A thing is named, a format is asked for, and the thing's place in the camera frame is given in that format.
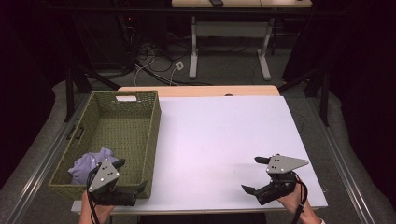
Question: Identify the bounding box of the white floor cable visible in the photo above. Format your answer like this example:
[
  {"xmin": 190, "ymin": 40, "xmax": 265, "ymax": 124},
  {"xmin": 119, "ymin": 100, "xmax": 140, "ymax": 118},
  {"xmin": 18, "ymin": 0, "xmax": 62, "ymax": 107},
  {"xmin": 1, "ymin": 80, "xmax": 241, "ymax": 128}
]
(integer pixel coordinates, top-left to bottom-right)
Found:
[{"xmin": 134, "ymin": 49, "xmax": 180, "ymax": 87}]

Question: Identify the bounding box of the person's right hand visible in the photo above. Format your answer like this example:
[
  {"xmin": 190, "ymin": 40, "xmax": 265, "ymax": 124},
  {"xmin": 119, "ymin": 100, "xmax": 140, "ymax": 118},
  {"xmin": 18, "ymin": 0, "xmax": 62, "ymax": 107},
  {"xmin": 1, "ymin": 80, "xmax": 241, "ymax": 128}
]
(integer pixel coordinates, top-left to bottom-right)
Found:
[{"xmin": 276, "ymin": 182, "xmax": 312, "ymax": 217}]

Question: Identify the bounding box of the black floor cable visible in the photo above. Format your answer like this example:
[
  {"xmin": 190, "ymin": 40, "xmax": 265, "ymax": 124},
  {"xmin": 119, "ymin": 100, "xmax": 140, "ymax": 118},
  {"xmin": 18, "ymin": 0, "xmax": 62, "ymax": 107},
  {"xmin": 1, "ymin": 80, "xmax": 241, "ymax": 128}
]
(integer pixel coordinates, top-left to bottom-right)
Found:
[{"xmin": 134, "ymin": 43, "xmax": 216, "ymax": 87}]

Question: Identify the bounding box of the light wooden table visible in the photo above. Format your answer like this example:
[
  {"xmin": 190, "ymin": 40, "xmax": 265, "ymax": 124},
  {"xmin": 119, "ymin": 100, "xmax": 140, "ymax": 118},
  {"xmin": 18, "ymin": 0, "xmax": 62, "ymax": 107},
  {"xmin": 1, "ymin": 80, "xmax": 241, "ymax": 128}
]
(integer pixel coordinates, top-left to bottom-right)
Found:
[{"xmin": 117, "ymin": 85, "xmax": 281, "ymax": 98}]

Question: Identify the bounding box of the white table mat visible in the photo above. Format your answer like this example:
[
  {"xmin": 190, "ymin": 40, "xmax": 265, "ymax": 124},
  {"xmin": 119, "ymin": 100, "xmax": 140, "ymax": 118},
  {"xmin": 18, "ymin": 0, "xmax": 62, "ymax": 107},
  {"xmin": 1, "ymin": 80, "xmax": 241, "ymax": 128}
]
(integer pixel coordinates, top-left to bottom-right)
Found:
[{"xmin": 71, "ymin": 95, "xmax": 329, "ymax": 216}]

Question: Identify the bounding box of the black metal stand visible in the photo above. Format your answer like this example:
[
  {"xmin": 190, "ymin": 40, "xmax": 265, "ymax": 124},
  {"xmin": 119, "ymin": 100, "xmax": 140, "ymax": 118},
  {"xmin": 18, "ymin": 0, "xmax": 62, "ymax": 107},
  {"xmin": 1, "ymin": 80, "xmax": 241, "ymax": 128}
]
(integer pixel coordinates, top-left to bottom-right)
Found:
[
  {"xmin": 63, "ymin": 60, "xmax": 121, "ymax": 123},
  {"xmin": 277, "ymin": 66, "xmax": 332, "ymax": 128}
]

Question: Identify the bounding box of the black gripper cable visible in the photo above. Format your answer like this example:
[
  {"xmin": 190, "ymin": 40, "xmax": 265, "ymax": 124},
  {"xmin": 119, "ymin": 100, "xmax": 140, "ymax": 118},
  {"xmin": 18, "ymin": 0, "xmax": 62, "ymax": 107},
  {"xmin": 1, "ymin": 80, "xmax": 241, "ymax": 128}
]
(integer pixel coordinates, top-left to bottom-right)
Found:
[
  {"xmin": 290, "ymin": 173, "xmax": 310, "ymax": 224},
  {"xmin": 86, "ymin": 167, "xmax": 102, "ymax": 224}
]

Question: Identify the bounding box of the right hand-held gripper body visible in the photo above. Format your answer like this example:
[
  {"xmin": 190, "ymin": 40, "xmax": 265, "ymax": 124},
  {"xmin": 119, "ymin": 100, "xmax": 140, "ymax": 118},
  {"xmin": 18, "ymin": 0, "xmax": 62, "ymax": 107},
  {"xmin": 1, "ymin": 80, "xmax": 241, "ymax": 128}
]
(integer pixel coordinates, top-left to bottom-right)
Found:
[{"xmin": 256, "ymin": 153, "xmax": 309, "ymax": 206}]

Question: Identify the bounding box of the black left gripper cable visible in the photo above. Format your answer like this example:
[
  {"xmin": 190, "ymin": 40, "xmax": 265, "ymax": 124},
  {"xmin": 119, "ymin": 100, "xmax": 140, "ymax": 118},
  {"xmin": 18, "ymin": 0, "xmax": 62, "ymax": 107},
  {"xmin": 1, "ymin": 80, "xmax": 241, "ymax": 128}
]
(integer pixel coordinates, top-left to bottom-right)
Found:
[{"xmin": 86, "ymin": 167, "xmax": 102, "ymax": 224}]

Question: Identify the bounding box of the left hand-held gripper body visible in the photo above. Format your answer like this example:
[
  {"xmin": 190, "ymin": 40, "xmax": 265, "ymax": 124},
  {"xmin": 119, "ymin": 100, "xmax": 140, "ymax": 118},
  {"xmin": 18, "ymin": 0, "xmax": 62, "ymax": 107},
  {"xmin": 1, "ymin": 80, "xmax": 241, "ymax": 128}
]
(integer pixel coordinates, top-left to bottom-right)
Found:
[{"xmin": 88, "ymin": 158, "xmax": 138, "ymax": 206}]

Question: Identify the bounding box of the lilac cloth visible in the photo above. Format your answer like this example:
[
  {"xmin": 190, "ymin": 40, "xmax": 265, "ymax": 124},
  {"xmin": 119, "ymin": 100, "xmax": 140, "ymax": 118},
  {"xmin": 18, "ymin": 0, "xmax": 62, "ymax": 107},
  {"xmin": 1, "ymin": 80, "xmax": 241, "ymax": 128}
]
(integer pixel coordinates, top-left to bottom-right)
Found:
[{"xmin": 67, "ymin": 147, "xmax": 120, "ymax": 186}]

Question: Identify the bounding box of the white-legged desk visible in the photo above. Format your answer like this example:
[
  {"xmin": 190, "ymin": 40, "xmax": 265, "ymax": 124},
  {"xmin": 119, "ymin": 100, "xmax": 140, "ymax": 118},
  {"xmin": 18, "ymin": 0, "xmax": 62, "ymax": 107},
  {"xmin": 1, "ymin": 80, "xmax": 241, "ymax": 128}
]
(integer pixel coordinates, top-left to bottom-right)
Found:
[{"xmin": 171, "ymin": 0, "xmax": 313, "ymax": 81}]

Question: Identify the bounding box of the aluminium rail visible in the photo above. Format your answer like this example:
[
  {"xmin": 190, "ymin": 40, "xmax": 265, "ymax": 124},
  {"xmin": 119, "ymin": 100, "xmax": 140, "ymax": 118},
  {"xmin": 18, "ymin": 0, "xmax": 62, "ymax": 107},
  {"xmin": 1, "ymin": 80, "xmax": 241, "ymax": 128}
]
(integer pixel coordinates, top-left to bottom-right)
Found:
[
  {"xmin": 4, "ymin": 92, "xmax": 92, "ymax": 224},
  {"xmin": 307, "ymin": 96, "xmax": 379, "ymax": 224}
]

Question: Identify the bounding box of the person's left hand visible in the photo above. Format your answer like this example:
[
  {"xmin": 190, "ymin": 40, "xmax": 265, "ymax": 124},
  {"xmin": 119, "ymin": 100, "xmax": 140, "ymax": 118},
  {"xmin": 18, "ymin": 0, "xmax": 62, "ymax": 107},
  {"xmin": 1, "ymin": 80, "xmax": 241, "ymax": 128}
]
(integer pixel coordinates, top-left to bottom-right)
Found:
[{"xmin": 78, "ymin": 189, "xmax": 117, "ymax": 224}]

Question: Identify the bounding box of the green woven basket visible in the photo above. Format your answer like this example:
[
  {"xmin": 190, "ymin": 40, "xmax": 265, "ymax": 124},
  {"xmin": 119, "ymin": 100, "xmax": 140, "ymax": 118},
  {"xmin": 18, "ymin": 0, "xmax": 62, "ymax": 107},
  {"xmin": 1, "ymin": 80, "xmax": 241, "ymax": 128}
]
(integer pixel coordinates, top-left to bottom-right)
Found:
[{"xmin": 48, "ymin": 90, "xmax": 163, "ymax": 201}]

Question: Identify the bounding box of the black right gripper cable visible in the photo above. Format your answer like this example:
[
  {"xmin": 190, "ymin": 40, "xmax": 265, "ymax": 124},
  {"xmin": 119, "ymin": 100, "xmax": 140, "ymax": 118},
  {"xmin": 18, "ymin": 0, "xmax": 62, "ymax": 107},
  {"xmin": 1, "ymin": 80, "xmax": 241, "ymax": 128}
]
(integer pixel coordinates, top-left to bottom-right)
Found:
[{"xmin": 290, "ymin": 173, "xmax": 310, "ymax": 224}]

